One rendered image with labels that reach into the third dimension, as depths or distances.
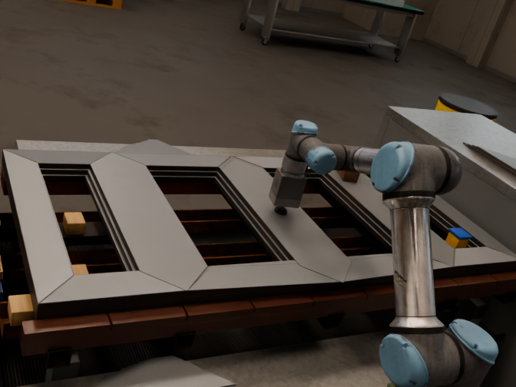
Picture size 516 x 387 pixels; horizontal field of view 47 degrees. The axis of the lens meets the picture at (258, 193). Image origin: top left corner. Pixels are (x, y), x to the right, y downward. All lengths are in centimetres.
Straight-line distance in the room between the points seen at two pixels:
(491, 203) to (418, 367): 113
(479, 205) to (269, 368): 113
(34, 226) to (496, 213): 156
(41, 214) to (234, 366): 63
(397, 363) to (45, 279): 79
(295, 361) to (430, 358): 43
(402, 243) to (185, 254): 56
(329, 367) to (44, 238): 80
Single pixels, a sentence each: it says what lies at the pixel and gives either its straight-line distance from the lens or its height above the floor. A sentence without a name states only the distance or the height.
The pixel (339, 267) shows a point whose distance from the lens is 170.
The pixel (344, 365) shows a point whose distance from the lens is 167.
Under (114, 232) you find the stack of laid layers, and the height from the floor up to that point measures 84.
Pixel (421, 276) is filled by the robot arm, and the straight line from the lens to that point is 133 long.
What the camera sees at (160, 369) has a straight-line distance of 144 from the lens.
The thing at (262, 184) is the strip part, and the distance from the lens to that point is 203.
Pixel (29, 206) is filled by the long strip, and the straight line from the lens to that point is 167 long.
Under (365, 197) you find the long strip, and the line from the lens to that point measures 218.
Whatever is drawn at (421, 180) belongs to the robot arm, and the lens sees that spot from 134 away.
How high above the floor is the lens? 172
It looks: 26 degrees down
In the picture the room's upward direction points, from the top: 15 degrees clockwise
